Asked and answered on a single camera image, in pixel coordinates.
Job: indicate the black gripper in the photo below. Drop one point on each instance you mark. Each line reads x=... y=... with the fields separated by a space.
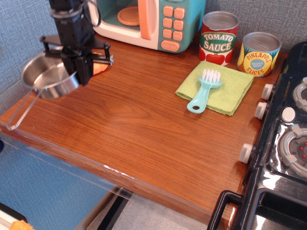
x=75 y=33

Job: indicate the small steel pot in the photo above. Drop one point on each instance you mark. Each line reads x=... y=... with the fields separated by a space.
x=45 y=78

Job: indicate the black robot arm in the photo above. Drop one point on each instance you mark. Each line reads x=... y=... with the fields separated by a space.
x=70 y=7

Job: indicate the orange toy croissant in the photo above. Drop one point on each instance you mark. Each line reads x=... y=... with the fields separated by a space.
x=99 y=67

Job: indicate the teal toy microwave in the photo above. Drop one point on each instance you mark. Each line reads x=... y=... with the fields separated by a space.
x=165 y=25

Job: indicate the clear acrylic barrier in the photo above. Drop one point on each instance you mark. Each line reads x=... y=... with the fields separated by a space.
x=128 y=189

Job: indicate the teal dish brush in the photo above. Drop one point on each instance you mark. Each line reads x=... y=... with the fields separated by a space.
x=210 y=79

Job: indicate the green folded cloth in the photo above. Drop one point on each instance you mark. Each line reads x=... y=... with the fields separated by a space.
x=227 y=97

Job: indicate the tomato sauce can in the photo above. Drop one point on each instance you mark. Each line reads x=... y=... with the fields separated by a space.
x=218 y=36

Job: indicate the orange object bottom left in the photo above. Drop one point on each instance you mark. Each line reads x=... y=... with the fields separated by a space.
x=21 y=225

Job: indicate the pineapple slices can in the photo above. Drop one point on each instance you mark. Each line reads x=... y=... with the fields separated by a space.
x=258 y=53

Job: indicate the black toy stove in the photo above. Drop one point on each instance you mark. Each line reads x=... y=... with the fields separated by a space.
x=275 y=184

